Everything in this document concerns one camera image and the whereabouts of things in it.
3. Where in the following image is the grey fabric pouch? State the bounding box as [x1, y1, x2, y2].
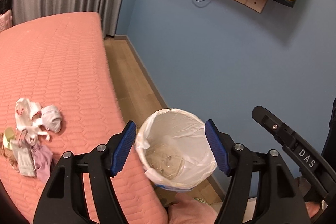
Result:
[10, 140, 36, 177]

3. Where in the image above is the person right hand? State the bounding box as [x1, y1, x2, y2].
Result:
[295, 176, 323, 223]

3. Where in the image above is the beige tulle fabric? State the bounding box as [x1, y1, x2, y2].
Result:
[145, 144, 183, 180]

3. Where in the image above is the grey sock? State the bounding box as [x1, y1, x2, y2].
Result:
[41, 105, 63, 133]

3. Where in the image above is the pink suitcase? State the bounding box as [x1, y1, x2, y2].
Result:
[0, 10, 13, 32]

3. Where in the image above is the light green cloth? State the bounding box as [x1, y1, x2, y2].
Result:
[3, 127, 16, 150]

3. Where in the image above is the lilac fabric pouch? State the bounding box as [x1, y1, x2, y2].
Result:
[19, 133, 53, 183]

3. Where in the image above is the white glove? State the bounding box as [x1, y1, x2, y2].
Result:
[15, 98, 51, 146]

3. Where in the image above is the brown scrunchie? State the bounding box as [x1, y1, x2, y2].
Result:
[1, 133, 19, 172]

